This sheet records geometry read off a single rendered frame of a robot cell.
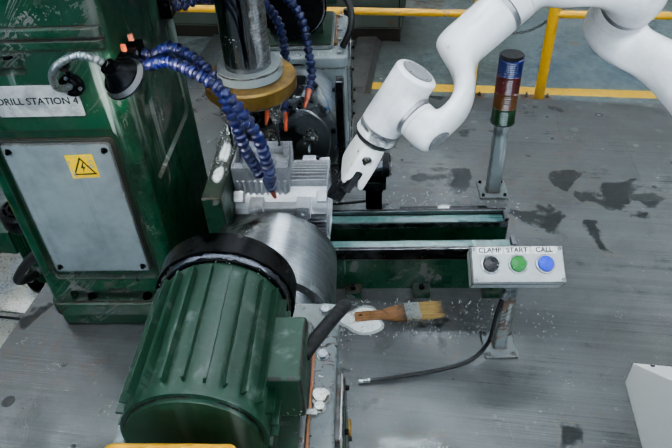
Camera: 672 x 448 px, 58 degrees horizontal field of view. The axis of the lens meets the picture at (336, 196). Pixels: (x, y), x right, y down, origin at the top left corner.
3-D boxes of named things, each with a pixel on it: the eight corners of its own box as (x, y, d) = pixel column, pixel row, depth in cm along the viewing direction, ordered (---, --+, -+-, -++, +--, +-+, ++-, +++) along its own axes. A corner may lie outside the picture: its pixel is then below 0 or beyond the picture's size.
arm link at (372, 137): (401, 147, 116) (393, 158, 117) (399, 122, 123) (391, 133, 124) (362, 129, 114) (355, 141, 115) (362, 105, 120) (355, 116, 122)
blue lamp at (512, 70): (499, 79, 148) (501, 62, 145) (494, 68, 152) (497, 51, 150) (524, 79, 147) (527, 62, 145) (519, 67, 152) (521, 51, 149)
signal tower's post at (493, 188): (479, 199, 170) (498, 61, 144) (475, 182, 176) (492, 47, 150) (508, 199, 169) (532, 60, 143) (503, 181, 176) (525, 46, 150)
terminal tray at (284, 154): (234, 196, 131) (229, 169, 127) (242, 167, 140) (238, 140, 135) (290, 195, 131) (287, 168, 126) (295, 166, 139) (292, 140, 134)
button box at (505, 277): (468, 288, 117) (473, 283, 112) (466, 252, 119) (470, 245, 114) (559, 288, 116) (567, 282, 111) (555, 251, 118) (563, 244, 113)
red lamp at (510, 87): (496, 96, 151) (499, 79, 148) (492, 84, 155) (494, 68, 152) (521, 95, 150) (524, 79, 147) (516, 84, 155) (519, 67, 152)
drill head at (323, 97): (244, 200, 155) (230, 115, 140) (264, 116, 187) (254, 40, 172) (342, 199, 154) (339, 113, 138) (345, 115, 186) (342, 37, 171)
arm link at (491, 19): (545, 59, 116) (425, 164, 115) (485, 8, 121) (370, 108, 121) (551, 34, 107) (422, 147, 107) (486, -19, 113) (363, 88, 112)
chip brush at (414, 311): (355, 326, 137) (355, 324, 136) (353, 309, 140) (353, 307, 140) (446, 318, 137) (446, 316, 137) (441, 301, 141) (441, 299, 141)
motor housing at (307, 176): (241, 260, 138) (228, 194, 126) (253, 206, 152) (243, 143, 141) (330, 260, 136) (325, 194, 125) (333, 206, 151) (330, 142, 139)
